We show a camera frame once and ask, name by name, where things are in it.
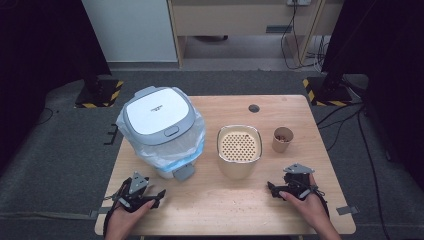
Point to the dried red date slices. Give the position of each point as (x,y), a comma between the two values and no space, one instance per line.
(283,137)

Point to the light wooden desk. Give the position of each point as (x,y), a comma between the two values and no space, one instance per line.
(233,16)

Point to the white power strip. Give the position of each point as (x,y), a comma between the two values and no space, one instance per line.
(298,2)

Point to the grey tape strip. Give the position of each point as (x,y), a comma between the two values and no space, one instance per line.
(347,210)
(100,212)

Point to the person's left hand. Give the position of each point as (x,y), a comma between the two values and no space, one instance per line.
(125,221)

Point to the stand with striped base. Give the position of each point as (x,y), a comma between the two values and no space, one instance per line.
(328,93)
(100,95)

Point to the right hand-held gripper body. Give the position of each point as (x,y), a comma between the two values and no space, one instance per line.
(298,181)

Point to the person's right hand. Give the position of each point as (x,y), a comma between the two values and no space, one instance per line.
(308,210)

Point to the white cabinet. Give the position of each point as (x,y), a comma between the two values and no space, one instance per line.
(130,30)

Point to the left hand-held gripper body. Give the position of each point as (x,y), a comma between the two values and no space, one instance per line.
(137,186)

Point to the black curtain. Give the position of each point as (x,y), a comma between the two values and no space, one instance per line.
(43,50)
(390,66)

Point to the brown paper cup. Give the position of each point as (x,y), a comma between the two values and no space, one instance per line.
(279,146)

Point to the beige strainer container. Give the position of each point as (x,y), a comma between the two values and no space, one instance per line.
(238,146)

